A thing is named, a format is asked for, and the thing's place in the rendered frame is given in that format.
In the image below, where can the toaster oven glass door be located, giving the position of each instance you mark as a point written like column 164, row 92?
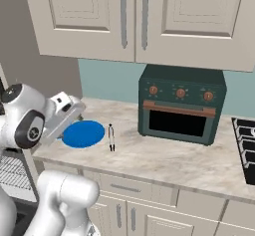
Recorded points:
column 177, row 123

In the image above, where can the silver tongs with black tips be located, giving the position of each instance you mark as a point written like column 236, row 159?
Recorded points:
column 111, row 137

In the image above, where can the copper oven knob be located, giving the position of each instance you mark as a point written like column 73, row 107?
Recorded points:
column 153, row 90
column 208, row 96
column 180, row 93

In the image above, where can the beige wall cupboard door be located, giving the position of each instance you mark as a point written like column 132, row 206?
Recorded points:
column 199, row 21
column 79, row 17

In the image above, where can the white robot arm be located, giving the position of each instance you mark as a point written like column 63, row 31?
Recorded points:
column 63, row 196

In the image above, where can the dark green toaster oven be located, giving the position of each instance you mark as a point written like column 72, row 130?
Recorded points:
column 182, row 77

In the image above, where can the blue plate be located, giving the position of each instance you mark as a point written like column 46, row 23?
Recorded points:
column 84, row 134

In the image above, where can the beige base cupboard door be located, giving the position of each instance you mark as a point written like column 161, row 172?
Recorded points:
column 172, row 223
column 108, row 218

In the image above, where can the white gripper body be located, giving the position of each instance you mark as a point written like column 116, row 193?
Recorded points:
column 64, row 118

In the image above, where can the black hob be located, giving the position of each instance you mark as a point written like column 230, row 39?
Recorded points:
column 247, row 147

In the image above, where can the beige drawer front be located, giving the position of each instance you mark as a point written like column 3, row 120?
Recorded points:
column 61, row 168
column 201, row 205
column 132, row 182

